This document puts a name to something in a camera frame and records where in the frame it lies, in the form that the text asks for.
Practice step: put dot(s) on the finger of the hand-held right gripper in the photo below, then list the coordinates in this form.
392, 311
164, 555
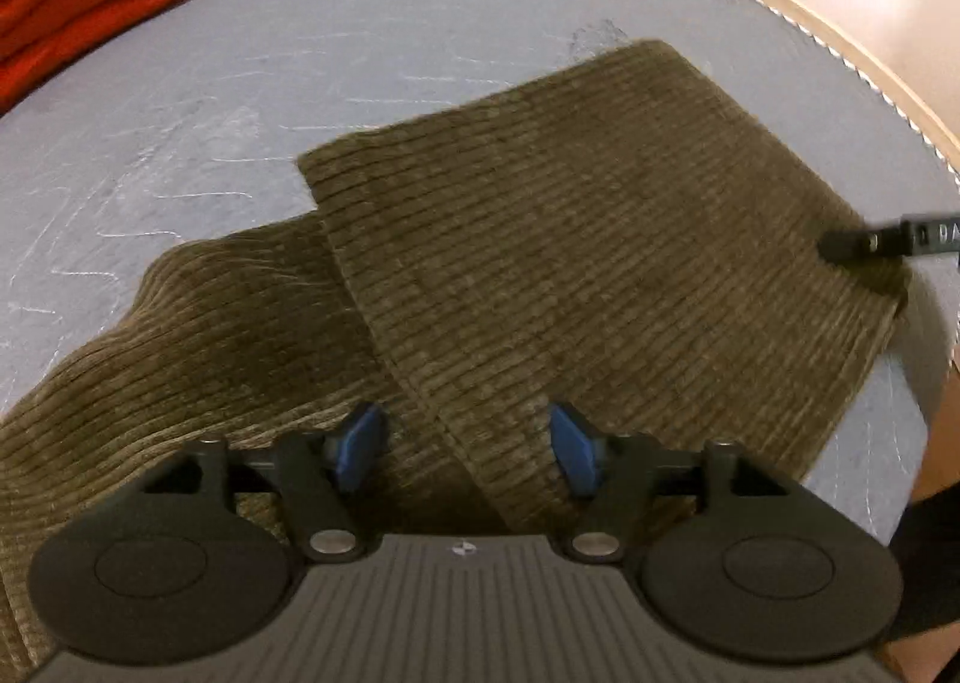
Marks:
862, 244

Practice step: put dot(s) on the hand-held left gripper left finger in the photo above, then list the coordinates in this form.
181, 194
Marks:
358, 447

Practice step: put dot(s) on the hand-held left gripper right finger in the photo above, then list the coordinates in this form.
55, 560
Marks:
574, 447

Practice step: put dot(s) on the grey quilted mattress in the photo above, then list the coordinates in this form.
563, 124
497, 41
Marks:
375, 15

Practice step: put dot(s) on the wooden bed frame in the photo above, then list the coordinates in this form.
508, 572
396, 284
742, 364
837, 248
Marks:
907, 101

